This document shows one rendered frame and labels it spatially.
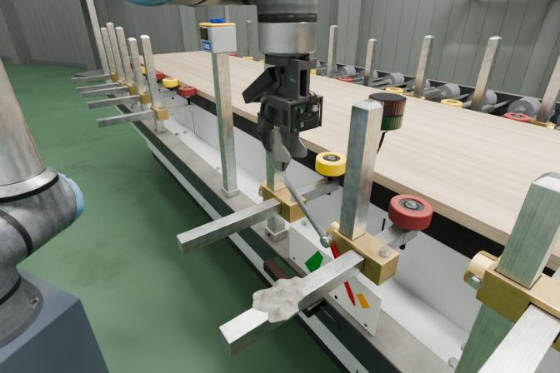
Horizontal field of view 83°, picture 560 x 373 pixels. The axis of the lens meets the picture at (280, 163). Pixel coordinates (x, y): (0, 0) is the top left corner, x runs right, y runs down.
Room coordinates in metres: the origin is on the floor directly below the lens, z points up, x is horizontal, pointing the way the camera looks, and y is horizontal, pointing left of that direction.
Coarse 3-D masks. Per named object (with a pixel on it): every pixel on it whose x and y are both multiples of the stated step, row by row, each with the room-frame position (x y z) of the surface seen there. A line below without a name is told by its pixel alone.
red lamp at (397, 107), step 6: (378, 102) 0.49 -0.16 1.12; (384, 102) 0.48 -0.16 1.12; (390, 102) 0.48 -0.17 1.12; (396, 102) 0.48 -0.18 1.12; (402, 102) 0.49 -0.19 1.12; (384, 108) 0.48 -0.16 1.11; (390, 108) 0.48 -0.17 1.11; (396, 108) 0.48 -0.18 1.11; (402, 108) 0.49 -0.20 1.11; (384, 114) 0.48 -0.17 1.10; (390, 114) 0.48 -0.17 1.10; (396, 114) 0.48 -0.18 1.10
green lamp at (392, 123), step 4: (400, 116) 0.49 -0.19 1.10; (384, 120) 0.48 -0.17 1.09; (388, 120) 0.48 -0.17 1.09; (392, 120) 0.48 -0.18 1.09; (396, 120) 0.48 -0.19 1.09; (400, 120) 0.49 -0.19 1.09; (384, 124) 0.48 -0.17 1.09; (388, 124) 0.48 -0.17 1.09; (392, 124) 0.48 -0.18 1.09; (396, 124) 0.48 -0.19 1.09; (400, 124) 0.49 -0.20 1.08; (380, 128) 0.48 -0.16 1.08; (384, 128) 0.48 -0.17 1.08; (388, 128) 0.48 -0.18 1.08; (392, 128) 0.48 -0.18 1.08; (396, 128) 0.48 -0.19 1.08
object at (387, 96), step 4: (380, 92) 0.53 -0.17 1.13; (384, 92) 0.53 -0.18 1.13; (388, 92) 0.53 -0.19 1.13; (372, 96) 0.51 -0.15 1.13; (376, 96) 0.51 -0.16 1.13; (380, 96) 0.51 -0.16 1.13; (384, 96) 0.51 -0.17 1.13; (388, 96) 0.51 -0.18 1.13; (392, 96) 0.51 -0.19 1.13; (396, 96) 0.51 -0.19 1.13; (400, 96) 0.51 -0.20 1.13; (380, 100) 0.49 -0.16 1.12; (384, 100) 0.49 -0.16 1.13; (388, 100) 0.48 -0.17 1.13; (392, 100) 0.48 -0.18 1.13; (396, 100) 0.48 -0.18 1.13; (400, 100) 0.49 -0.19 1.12; (384, 116) 0.48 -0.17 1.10; (388, 116) 0.48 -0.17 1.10; (392, 116) 0.48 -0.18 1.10; (396, 116) 0.48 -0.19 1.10; (380, 132) 0.48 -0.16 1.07; (384, 132) 0.51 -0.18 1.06; (384, 136) 0.51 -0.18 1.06; (380, 140) 0.51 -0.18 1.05; (380, 144) 0.51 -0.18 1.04
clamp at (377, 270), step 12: (336, 228) 0.50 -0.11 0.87; (336, 240) 0.48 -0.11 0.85; (348, 240) 0.46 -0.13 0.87; (360, 240) 0.46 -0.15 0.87; (372, 240) 0.46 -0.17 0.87; (360, 252) 0.43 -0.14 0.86; (372, 252) 0.43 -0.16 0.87; (396, 252) 0.43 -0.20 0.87; (372, 264) 0.41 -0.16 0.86; (384, 264) 0.40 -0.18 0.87; (396, 264) 0.42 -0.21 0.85; (372, 276) 0.41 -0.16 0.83; (384, 276) 0.40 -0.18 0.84
